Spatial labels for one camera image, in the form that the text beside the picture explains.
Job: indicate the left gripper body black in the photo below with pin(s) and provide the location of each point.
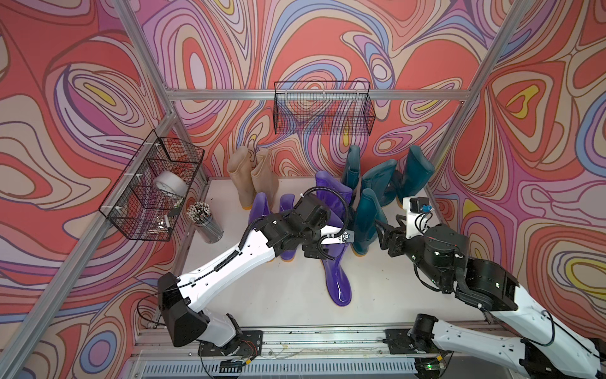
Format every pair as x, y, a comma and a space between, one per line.
315, 233

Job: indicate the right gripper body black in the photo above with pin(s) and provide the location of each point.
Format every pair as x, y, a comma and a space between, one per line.
401, 245

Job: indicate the purple rain boot front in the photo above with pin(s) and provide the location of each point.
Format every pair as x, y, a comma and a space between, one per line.
337, 282

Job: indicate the purple rain boot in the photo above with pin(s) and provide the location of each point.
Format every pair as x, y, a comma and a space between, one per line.
337, 282
260, 208
287, 203
338, 210

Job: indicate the beige rain boot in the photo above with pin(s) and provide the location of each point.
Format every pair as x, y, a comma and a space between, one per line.
264, 179
239, 169

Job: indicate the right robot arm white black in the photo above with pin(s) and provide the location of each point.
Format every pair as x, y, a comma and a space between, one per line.
544, 347

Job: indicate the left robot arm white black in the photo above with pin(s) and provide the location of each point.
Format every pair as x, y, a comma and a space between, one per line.
183, 299

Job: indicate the purple rain boot back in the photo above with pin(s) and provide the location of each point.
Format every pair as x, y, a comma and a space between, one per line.
338, 210

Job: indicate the teal rain boot centre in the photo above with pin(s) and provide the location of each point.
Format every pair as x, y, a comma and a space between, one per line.
379, 179

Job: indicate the teal rain boot far right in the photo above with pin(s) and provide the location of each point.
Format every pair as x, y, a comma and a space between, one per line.
416, 173

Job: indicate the teal rain boot back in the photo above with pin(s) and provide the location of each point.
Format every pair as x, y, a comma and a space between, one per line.
352, 168

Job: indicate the metal pen holder cup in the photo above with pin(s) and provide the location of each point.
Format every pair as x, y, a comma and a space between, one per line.
201, 216

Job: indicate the white tape roll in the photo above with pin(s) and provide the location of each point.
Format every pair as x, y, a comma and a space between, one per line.
170, 183

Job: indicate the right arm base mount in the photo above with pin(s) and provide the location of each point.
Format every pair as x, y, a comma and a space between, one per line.
401, 341

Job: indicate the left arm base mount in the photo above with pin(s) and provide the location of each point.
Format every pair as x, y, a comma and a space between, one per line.
246, 344

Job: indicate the black wire basket back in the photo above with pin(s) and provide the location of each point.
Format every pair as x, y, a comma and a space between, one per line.
323, 108

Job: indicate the black wire basket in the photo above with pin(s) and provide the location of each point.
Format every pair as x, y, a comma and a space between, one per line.
134, 206
323, 108

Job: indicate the black wire basket left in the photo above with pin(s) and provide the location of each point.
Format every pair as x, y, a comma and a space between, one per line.
134, 206

